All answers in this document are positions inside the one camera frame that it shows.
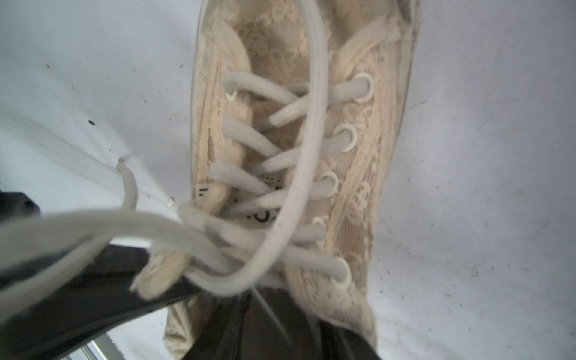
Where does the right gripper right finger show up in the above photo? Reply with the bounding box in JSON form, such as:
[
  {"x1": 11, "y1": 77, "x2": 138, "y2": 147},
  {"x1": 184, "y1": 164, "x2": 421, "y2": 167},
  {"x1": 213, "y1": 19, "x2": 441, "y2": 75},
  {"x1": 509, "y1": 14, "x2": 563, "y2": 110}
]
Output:
[{"x1": 316, "y1": 319, "x2": 381, "y2": 360}]

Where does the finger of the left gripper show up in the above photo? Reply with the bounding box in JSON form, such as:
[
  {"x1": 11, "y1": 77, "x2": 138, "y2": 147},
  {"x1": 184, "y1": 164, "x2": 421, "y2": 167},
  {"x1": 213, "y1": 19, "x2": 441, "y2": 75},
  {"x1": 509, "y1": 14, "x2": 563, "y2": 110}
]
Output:
[{"x1": 0, "y1": 190, "x2": 203, "y2": 360}]

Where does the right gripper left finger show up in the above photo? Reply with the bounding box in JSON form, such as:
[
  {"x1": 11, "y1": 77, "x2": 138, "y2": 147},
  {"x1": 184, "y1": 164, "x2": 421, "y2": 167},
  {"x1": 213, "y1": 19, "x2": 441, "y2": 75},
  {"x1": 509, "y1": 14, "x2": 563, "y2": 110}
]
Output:
[{"x1": 182, "y1": 293, "x2": 251, "y2": 360}]

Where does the beige lace-up shoe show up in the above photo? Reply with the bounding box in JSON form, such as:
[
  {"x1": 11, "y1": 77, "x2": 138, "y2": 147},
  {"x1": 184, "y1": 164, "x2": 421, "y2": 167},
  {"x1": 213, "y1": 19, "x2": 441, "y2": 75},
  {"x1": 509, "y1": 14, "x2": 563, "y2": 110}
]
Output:
[{"x1": 1, "y1": 1, "x2": 421, "y2": 359}]

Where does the aluminium mounting rail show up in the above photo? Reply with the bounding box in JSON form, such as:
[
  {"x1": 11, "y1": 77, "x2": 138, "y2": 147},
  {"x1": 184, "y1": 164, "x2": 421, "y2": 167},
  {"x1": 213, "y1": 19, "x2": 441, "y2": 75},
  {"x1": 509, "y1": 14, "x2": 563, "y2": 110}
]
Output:
[{"x1": 62, "y1": 334, "x2": 125, "y2": 360}]

